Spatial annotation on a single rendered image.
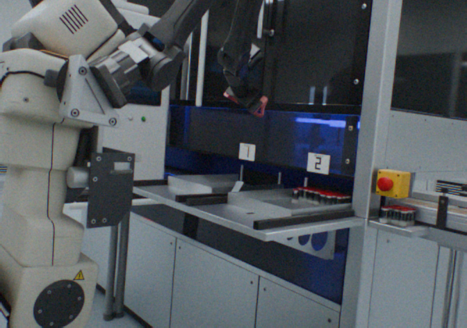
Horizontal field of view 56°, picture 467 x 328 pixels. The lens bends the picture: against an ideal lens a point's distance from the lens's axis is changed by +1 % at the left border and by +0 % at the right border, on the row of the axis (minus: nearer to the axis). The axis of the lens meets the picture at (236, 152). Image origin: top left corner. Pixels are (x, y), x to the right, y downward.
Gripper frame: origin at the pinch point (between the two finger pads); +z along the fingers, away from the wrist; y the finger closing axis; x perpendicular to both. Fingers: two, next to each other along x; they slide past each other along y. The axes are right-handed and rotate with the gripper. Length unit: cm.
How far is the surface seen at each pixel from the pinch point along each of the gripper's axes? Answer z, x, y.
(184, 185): 12.8, 32.2, 6.8
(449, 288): 28, 3, -74
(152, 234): 74, 57, 45
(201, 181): 28.4, 25.5, 13.9
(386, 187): 3.4, -3.3, -49.5
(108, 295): 66, 88, 33
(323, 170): 13.6, -0.6, -27.8
